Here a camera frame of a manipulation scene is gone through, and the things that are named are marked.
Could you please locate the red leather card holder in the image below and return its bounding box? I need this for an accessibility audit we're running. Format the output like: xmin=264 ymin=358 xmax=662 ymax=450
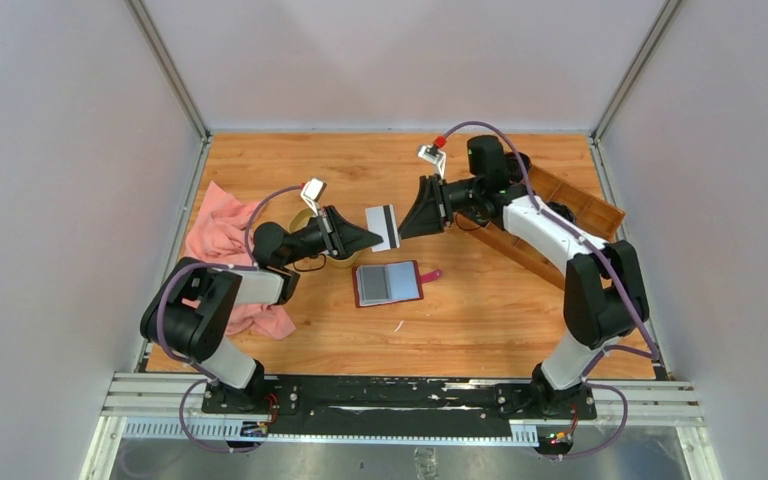
xmin=352 ymin=261 xmax=443 ymax=308

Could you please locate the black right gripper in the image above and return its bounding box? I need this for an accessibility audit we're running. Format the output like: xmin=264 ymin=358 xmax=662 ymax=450
xmin=399 ymin=174 xmax=484 ymax=240

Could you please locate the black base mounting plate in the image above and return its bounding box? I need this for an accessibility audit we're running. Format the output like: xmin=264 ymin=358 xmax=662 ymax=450
xmin=202 ymin=375 xmax=597 ymax=438

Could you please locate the aluminium frame rail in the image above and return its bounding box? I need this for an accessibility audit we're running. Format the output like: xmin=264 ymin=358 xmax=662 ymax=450
xmin=101 ymin=373 xmax=704 ymax=447

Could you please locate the grey credit card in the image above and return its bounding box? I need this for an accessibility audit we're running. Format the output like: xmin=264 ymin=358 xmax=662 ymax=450
xmin=357 ymin=265 xmax=390 ymax=305

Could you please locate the pink cloth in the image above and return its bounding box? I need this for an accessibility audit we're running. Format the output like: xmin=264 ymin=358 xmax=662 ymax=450
xmin=184 ymin=182 xmax=296 ymax=340

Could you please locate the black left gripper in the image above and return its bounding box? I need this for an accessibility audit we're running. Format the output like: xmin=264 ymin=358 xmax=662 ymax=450
xmin=282 ymin=206 xmax=382 ymax=267

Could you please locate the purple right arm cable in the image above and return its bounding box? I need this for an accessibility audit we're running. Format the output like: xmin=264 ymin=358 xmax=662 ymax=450
xmin=433 ymin=121 xmax=660 ymax=462

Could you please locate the white magnetic stripe card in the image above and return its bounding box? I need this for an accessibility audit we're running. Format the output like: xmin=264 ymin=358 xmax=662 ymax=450
xmin=365 ymin=204 xmax=401 ymax=252

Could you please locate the oval wooden tray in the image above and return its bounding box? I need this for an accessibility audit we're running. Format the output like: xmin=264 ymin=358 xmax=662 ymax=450
xmin=288 ymin=207 xmax=361 ymax=269

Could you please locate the wooden compartment organizer tray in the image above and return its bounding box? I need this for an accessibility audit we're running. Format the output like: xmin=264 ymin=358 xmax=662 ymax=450
xmin=457 ymin=165 xmax=625 ymax=289

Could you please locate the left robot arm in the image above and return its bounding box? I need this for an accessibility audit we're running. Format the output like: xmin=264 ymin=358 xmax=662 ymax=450
xmin=139 ymin=206 xmax=383 ymax=413

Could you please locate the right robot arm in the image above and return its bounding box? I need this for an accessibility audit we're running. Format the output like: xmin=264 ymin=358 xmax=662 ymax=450
xmin=398 ymin=135 xmax=649 ymax=418

